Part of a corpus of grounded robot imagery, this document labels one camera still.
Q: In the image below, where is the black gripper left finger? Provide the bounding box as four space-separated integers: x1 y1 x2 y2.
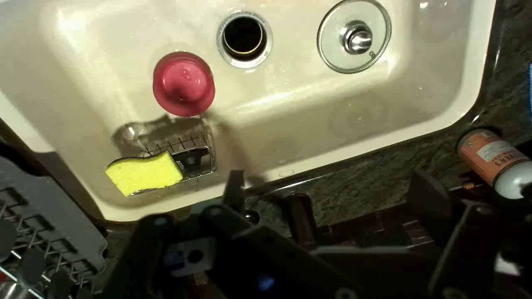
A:
145 170 323 299

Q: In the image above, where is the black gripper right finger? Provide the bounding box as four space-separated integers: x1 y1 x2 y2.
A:
409 169 532 299

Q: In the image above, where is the grey dish drying rack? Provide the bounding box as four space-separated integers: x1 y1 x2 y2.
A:
0 156 108 299

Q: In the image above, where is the white kitchen sink basin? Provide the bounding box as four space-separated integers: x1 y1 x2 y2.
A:
0 0 497 220

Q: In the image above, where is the orange soap bottle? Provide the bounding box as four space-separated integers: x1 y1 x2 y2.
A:
457 127 532 200

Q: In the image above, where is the yellow sponge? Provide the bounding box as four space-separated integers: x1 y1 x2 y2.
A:
105 152 183 195

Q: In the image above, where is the glass pot lid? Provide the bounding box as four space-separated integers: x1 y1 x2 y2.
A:
316 0 393 72

